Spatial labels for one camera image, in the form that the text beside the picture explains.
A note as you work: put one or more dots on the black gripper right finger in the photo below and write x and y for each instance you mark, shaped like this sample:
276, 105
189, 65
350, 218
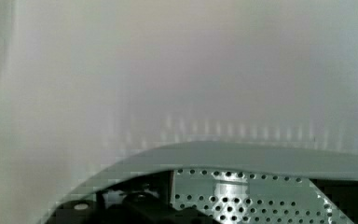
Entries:
343, 198

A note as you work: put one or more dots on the green plastic strainer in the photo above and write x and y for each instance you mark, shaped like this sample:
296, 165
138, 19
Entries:
233, 182

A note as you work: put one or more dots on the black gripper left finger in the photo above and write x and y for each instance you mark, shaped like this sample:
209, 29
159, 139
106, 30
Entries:
140, 200

